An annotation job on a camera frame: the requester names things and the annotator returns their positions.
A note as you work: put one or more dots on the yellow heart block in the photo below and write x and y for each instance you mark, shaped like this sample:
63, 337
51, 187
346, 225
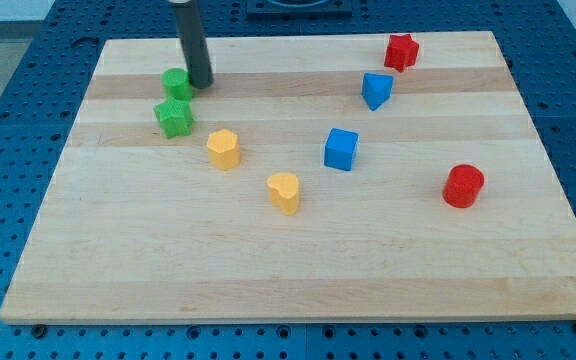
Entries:
284, 192

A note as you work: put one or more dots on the blue cube block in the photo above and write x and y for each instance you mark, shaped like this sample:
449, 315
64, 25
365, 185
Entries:
340, 149

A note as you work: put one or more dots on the yellow hexagon block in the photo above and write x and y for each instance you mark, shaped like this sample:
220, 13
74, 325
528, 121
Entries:
224, 149

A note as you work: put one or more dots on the light wooden board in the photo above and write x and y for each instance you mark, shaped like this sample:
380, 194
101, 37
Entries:
136, 228

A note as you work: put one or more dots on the blue triangle block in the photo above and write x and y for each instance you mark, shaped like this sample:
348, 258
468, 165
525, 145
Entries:
376, 89

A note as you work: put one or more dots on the green star block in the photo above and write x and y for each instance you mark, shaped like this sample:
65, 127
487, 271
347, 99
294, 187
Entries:
174, 117

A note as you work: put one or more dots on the green cylinder block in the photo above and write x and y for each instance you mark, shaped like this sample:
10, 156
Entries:
176, 84

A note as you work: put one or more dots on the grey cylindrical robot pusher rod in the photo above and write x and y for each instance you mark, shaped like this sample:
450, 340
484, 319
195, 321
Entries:
191, 33

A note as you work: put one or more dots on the red star block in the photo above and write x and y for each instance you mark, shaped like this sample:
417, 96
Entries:
401, 52

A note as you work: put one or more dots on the red cylinder block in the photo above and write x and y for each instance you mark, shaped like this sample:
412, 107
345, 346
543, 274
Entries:
463, 185

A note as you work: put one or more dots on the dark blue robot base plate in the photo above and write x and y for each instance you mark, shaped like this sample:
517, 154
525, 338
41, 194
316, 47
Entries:
262, 9

